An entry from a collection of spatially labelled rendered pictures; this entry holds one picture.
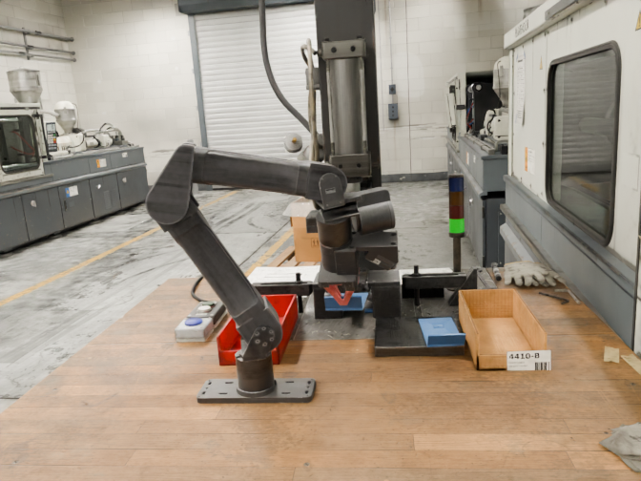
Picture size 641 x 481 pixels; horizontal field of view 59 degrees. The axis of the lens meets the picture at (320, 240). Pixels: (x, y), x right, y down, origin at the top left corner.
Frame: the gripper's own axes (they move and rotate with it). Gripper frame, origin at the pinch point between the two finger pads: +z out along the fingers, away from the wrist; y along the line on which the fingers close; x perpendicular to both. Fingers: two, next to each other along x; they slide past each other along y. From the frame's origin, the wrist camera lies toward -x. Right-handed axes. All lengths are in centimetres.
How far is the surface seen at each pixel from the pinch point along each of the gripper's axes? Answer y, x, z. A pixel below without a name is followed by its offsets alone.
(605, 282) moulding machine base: 35, -60, 28
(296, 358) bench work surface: -3.3, 10.2, 12.3
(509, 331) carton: 7.7, -32.4, 16.3
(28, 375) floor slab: 115, 206, 165
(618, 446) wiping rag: -29.7, -39.2, -1.2
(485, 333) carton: 6.9, -27.5, 15.9
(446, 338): -1.5, -19.0, 8.4
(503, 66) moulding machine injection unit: 445, -101, 129
